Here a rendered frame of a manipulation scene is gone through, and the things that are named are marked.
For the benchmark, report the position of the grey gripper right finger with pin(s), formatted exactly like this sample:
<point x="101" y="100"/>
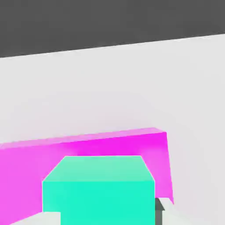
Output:
<point x="168" y="213"/>

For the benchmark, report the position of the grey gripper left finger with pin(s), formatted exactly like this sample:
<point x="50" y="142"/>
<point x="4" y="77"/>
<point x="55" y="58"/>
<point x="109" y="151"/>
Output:
<point x="44" y="218"/>

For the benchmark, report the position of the small turquoise cube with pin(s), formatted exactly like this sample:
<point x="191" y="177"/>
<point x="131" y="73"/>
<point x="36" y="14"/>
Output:
<point x="98" y="198"/>

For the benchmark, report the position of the large magenta box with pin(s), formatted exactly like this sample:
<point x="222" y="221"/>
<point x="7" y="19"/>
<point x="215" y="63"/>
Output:
<point x="22" y="172"/>

